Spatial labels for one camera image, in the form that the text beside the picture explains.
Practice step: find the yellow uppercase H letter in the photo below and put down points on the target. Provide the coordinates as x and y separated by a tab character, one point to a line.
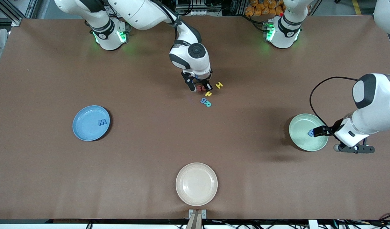
219	85

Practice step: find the blue round plate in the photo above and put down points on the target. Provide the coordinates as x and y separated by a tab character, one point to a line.
86	124

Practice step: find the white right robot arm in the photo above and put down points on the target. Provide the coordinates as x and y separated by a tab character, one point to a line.
140	12

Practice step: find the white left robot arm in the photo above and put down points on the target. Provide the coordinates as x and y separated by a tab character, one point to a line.
287	31

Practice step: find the white power strip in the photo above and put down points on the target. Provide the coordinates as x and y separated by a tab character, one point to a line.
126	5

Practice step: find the aluminium frame profile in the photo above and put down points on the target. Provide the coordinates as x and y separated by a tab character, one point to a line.
16	21

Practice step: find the bag of orange fruits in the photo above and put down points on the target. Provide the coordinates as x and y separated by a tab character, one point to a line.
261	8

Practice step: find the light blue lowercase m letter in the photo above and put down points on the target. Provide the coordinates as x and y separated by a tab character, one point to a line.
310	133

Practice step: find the metal table edge bracket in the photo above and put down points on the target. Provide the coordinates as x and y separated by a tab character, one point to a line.
197	219

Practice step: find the teal uppercase R letter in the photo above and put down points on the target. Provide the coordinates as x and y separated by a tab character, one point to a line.
209	104

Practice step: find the reddish pink letter Q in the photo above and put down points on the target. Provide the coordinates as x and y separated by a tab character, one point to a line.
202	88

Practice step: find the background control equipment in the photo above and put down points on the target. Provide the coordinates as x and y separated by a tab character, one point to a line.
194	6

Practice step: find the green round plate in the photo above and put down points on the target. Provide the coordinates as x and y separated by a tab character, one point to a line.
301	127

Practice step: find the beige round plate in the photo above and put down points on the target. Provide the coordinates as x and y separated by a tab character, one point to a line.
196	184

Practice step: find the dark blue uppercase M letter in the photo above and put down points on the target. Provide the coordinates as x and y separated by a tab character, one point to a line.
102	122

